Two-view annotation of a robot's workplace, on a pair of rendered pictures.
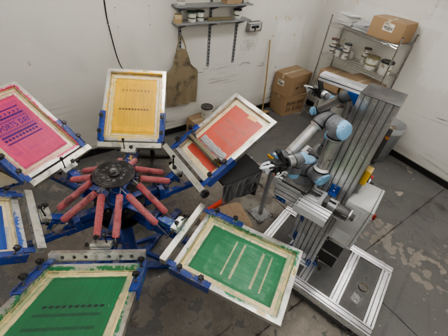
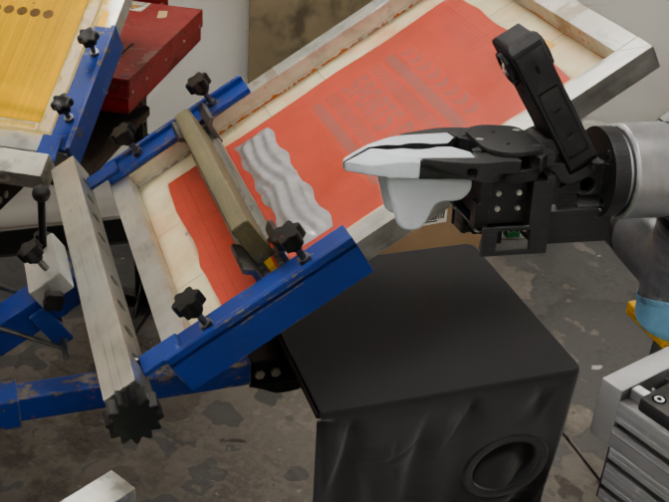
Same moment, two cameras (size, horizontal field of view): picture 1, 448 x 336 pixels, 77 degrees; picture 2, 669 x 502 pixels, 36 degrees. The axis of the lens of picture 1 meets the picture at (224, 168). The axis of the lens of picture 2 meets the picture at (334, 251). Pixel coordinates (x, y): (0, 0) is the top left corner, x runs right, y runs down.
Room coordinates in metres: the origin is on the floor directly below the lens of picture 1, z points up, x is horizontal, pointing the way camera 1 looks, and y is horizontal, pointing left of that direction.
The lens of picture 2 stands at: (0.67, -0.42, 1.99)
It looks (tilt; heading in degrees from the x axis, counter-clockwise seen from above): 31 degrees down; 18
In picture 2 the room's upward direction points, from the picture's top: 4 degrees clockwise
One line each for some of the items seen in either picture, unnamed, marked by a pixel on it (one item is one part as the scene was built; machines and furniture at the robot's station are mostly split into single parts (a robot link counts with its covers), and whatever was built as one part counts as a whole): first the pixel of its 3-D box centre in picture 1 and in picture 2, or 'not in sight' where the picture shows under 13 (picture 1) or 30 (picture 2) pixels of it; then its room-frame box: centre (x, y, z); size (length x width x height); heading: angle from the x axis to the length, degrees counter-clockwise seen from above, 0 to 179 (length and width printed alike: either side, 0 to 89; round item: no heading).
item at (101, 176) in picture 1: (125, 226); not in sight; (1.47, 0.80, 0.67); 0.39 x 0.39 x 1.35
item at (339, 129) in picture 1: (327, 153); not in sight; (1.61, -0.70, 1.63); 0.15 x 0.12 x 0.55; 32
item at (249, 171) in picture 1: (231, 164); (404, 318); (2.18, -0.07, 0.95); 0.48 x 0.44 x 0.01; 129
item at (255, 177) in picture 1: (239, 187); (432, 450); (2.03, -0.18, 0.79); 0.46 x 0.09 x 0.33; 129
